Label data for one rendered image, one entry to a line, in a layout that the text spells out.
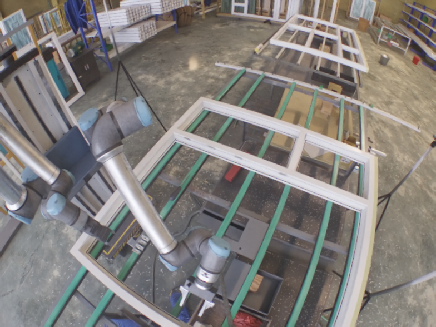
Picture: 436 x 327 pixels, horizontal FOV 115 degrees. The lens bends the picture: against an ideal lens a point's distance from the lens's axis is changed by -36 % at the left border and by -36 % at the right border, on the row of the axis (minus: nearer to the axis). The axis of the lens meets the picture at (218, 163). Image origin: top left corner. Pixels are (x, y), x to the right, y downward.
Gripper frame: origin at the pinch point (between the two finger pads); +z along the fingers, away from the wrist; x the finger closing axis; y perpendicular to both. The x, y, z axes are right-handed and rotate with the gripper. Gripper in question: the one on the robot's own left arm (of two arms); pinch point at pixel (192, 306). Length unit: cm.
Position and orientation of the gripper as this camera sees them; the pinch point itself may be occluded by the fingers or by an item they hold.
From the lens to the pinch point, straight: 100.5
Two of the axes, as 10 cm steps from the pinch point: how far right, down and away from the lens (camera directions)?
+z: -3.6, 9.3, 0.0
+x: 8.9, 3.5, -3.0
